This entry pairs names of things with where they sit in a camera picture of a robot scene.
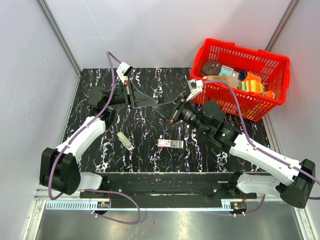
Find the beige white stapler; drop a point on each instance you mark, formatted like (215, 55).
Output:
(125, 141)

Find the green orange striped package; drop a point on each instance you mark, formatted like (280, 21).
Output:
(253, 86)

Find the red white staple box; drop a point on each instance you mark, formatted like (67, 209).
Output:
(162, 142)

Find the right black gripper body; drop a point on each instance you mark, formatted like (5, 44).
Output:
(190, 113)

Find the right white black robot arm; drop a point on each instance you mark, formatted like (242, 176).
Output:
(290, 179)

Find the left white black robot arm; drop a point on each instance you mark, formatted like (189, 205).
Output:
(59, 166)

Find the red plastic shopping basket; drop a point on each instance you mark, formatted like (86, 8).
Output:
(274, 69)

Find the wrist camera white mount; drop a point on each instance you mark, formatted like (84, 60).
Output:
(195, 87)
(123, 71)

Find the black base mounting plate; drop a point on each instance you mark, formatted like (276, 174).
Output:
(233, 176)

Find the white toothed strip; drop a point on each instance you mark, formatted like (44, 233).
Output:
(152, 205)

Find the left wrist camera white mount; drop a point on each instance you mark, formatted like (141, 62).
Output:
(123, 71)

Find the aluminium frame rail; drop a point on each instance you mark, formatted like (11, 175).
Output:
(211, 188)

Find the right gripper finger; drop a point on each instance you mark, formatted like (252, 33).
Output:
(167, 111)
(181, 96)

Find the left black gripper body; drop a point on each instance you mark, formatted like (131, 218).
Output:
(117, 97)

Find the brown cardboard box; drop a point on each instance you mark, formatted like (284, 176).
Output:
(230, 80)

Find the orange bottle dark cap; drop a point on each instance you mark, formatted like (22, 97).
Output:
(246, 75)

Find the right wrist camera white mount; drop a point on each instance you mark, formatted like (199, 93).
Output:
(195, 87)

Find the orange small package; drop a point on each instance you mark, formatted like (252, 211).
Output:
(269, 94)

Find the brown round item in basket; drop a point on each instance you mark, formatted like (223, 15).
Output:
(211, 68)

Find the teal small box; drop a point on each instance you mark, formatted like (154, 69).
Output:
(226, 71)

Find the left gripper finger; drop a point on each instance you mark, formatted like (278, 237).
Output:
(143, 102)
(135, 91)

